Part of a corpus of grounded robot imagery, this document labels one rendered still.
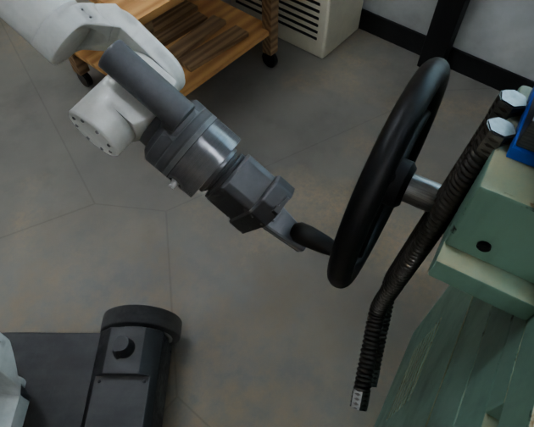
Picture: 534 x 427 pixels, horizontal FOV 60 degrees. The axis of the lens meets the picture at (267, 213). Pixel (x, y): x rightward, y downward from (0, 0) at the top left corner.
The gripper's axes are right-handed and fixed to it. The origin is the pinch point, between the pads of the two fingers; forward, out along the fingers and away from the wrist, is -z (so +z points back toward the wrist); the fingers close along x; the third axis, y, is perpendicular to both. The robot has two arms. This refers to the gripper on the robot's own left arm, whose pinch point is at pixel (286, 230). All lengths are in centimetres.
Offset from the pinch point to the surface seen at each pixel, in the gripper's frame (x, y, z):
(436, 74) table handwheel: 16.0, 16.7, 1.1
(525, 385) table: 22.2, -4.4, -17.0
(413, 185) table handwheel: 7.1, 11.6, -7.1
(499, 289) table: 18.2, 2.7, -14.3
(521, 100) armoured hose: 21.9, 15.5, -4.6
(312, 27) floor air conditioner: -107, 108, 15
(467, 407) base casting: 10.5, -5.3, -23.8
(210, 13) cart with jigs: -117, 87, 49
